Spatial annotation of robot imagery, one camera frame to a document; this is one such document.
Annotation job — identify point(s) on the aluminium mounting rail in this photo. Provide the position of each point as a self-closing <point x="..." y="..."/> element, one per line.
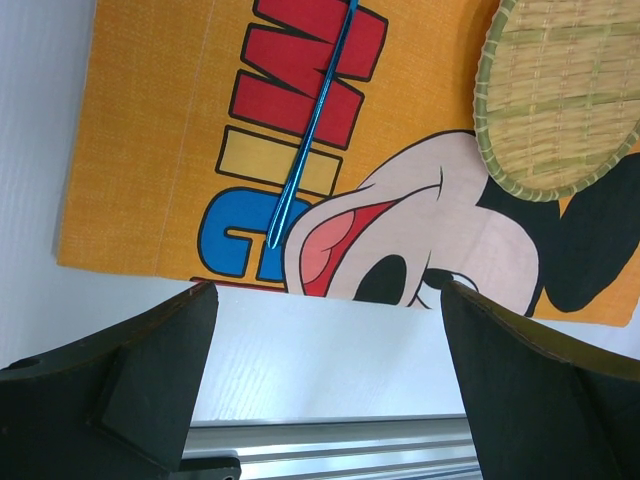
<point x="408" y="448"/>

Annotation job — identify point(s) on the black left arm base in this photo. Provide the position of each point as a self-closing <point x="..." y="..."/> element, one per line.
<point x="209" y="468"/>

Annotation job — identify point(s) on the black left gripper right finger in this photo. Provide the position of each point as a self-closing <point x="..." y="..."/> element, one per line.
<point x="540" y="404"/>

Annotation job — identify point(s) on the yellow woven round plate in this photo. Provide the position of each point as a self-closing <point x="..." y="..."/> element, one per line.
<point x="556" y="97"/>

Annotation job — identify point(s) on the orange cartoon print cloth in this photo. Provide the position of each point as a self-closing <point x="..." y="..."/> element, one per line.
<point x="193" y="113"/>

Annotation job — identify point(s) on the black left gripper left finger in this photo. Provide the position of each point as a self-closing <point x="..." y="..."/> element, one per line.
<point x="116" y="404"/>

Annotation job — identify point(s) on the blue metal fork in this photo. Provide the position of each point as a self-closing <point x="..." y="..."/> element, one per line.
<point x="291" y="186"/>

